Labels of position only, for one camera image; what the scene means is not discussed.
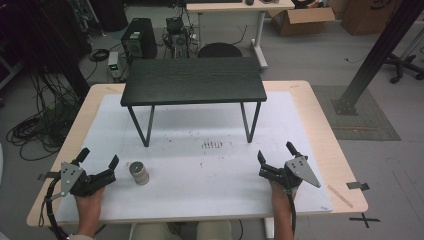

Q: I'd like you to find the bundle of black floor cables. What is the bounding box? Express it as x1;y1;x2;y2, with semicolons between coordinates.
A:
5;66;88;162

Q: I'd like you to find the black metal post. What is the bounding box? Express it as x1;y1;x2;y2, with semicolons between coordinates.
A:
331;0;424;116

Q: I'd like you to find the small black wooden table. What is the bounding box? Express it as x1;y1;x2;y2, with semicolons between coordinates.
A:
120;56;268;148

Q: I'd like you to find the black office chair base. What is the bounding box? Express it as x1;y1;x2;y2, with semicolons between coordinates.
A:
382;46;424;85

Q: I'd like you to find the black tape cross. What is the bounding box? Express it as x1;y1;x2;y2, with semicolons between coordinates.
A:
348;212;381;230

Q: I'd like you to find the right hand-held gripper cable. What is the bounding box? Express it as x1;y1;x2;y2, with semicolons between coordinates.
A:
287;190;298;237

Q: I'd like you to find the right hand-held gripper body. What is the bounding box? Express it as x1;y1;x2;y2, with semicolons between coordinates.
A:
258;155;322;195

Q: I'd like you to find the black electronic device with wires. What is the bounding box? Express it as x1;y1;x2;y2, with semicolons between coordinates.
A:
162;16;198;60

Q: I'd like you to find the person's left hand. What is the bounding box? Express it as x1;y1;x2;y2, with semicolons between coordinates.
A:
73;187;106;218

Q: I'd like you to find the open cardboard box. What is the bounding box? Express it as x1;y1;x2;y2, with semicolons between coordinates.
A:
267;6;336;37

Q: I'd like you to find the black keyboard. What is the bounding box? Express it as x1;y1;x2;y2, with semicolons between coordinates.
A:
186;0;244;4

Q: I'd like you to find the coiled black cable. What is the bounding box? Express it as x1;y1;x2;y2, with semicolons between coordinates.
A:
87;48;111;63

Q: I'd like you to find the grey power supply unit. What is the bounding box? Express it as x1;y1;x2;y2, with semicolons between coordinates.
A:
107;51;130;82

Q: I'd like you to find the black tape strip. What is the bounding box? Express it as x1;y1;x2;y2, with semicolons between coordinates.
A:
36;171;62;182
345;181;371;192

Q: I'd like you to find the silver metal cylinder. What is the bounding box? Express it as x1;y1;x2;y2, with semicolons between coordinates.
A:
128;161;151;186

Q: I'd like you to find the person's right leg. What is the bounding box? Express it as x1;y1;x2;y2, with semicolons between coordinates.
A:
196;219;234;240

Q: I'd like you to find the white table mat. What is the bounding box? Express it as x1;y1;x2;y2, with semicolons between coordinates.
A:
54;91;334;225

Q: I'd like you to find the white desk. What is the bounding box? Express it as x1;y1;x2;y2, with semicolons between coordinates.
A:
185;0;296;71

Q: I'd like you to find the hand-held gripper cable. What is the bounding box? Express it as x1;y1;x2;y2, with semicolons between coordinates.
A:
287;190;298;237
38;175;72;240

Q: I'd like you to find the left hand-held gripper cable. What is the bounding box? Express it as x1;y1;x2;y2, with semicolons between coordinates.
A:
38;175;72;240

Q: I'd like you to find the black computer tower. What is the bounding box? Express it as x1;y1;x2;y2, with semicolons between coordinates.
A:
120;17;159;63

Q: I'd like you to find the grey floor mat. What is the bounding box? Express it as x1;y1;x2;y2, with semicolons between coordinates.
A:
311;84;402;142

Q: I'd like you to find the large closed cardboard box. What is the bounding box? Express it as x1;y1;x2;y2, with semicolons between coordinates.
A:
339;0;402;36

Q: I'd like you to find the white table leg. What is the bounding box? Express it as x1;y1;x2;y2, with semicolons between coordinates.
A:
263;217;275;240

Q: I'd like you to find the light wooden table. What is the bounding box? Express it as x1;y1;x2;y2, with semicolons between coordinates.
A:
26;80;369;229

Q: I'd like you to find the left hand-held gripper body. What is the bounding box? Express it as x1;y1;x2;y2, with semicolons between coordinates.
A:
51;161;117;200

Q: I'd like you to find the person's right hand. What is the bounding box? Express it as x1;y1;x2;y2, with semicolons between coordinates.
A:
268;179;295;213

